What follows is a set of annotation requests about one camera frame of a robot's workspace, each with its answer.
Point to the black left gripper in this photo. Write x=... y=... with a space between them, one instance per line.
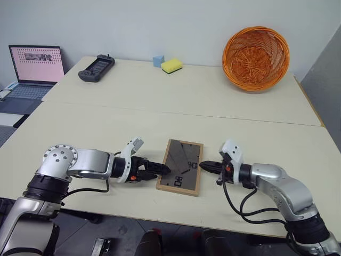
x=137 y=165

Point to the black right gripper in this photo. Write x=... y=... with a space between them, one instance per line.
x=227 y=170

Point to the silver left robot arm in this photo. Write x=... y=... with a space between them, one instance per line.
x=88 y=162

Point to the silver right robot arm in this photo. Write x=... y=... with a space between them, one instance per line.
x=287 y=186

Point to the dark brown rounded shape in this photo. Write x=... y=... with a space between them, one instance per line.
x=149 y=244

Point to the black rounded shape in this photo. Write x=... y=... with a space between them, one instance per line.
x=221 y=244

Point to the metallic grey block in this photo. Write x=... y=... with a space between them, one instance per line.
x=101 y=248

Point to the yellow sponge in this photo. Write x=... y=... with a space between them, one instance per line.
x=171 y=65

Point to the blue foam block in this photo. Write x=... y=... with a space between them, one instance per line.
x=158 y=62

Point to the orange wicker basket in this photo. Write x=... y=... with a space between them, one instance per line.
x=255 y=58

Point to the black handheld controller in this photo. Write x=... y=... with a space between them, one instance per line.
x=96 y=68

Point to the white flat device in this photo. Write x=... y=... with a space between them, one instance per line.
x=9 y=119

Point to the open grey laptop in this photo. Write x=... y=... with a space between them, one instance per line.
x=37 y=66

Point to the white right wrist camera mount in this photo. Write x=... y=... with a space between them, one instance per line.
x=234 y=152

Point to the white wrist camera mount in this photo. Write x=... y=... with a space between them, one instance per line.
x=129 y=150
x=234 y=152

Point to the wooden picture frame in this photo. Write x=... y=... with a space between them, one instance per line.
x=183 y=160

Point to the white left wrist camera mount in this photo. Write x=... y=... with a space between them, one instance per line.
x=129 y=150

